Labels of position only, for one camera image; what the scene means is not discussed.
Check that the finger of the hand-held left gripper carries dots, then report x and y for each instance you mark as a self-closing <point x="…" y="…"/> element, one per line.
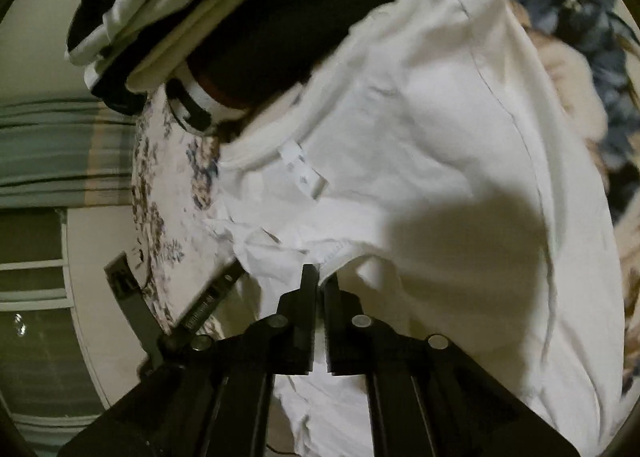
<point x="210" y="304"/>
<point x="122" y="287"/>

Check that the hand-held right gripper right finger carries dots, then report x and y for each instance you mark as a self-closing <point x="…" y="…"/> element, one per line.
<point x="331" y="317"/>

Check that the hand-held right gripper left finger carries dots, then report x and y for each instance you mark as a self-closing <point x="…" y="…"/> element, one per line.
<point x="309" y="297"/>

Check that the white t-shirt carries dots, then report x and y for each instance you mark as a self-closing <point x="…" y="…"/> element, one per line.
<point x="425" y="137"/>

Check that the floral printed blanket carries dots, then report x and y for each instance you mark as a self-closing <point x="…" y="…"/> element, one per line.
<point x="165" y="247"/>

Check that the striped teal cloth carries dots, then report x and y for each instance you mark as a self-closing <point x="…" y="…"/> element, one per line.
<point x="55" y="152"/>

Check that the black white striped garment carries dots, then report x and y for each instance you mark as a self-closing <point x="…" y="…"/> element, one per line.
<point x="110" y="12"/>

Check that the white frame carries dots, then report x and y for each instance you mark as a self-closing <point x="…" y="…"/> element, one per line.
<point x="30" y="264"/>

